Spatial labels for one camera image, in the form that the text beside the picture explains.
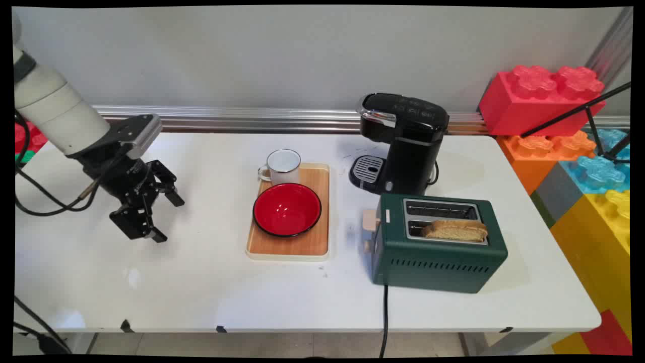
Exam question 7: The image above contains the large light blue toy block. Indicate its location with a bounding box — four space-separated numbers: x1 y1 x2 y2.
585 128 631 163
559 155 631 195

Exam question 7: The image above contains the large red toy block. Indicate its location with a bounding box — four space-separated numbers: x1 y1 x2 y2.
478 65 606 137

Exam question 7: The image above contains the red bowl with black rim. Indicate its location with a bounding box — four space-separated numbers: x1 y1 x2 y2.
252 183 323 238

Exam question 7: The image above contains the black toaster power cable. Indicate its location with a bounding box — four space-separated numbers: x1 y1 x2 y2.
378 285 390 358

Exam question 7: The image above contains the black pod coffee machine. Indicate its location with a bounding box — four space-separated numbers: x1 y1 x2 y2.
349 92 450 197

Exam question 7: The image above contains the toasted bread slice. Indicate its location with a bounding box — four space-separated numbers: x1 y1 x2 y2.
422 219 488 243

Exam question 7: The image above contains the white enamel mug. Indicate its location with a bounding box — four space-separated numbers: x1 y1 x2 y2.
257 149 302 188

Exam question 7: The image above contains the wooden tray with cream rim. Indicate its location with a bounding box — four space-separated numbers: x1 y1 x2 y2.
245 162 331 261

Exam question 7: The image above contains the black camera cable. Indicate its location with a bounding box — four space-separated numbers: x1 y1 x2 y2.
14 164 126 208

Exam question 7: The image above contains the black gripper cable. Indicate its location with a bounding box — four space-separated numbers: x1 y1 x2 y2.
14 108 101 218

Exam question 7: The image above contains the large orange toy block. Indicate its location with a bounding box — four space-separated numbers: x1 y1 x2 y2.
496 130 598 196

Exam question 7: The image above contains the dark green toy block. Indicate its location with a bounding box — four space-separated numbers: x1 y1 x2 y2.
529 191 558 229

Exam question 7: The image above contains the dark green two-slot toaster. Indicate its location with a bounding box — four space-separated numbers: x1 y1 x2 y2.
372 193 508 294

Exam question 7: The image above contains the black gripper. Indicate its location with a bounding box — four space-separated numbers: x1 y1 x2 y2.
81 145 185 244

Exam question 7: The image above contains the black floor cable with plug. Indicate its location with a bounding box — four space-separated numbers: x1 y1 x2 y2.
14 295 72 354

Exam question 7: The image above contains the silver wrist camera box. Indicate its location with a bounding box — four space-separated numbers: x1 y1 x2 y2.
107 114 163 160

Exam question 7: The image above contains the small red toy block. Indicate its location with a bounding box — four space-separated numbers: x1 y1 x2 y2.
14 121 49 157

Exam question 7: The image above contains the aluminium wall rail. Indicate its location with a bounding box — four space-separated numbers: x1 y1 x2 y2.
92 105 631 136

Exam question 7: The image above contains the black tripod stand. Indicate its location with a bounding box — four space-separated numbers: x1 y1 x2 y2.
520 81 632 165

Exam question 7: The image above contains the large yellow toy block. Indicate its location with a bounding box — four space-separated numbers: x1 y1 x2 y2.
549 189 632 343

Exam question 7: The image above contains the black velcro arm strap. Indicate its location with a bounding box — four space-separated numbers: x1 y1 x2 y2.
14 50 37 84

